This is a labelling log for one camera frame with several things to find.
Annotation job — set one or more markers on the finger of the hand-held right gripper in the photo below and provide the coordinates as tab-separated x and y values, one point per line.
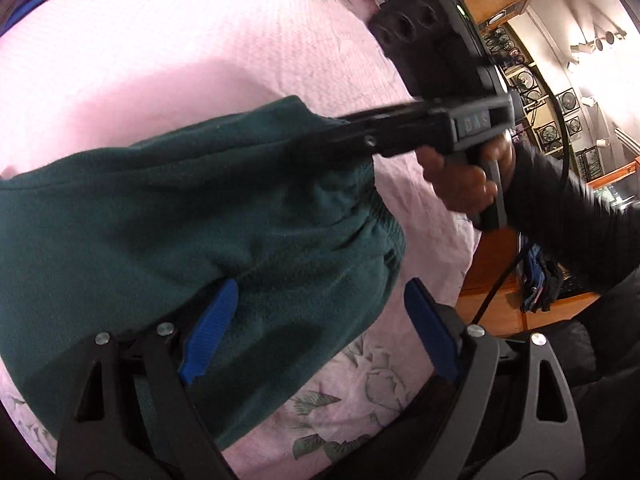
395	132

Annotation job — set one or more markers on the person's right hand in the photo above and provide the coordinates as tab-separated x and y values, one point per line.
460	187

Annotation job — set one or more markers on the wooden cabinet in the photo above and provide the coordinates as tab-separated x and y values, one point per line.
480	265

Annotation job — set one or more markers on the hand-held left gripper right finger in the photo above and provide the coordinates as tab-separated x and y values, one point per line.
430	330

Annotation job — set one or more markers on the person's dark clothing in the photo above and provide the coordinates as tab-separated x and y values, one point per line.
605	370

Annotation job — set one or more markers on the hanging dark and blue clothes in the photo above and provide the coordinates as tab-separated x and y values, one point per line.
542	280

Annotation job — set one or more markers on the pink floral bedsheet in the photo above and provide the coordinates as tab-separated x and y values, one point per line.
200	50

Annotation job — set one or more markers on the dark green pants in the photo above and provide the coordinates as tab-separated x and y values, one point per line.
150	220

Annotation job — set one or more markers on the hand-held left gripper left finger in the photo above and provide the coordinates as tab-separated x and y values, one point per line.
215	330

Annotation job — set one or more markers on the row of framed wall plates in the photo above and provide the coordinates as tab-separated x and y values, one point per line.
567	102

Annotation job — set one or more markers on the wall spotlights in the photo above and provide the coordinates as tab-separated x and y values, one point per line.
600	42

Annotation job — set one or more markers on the person's right forearm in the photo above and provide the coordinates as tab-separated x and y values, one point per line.
565	215

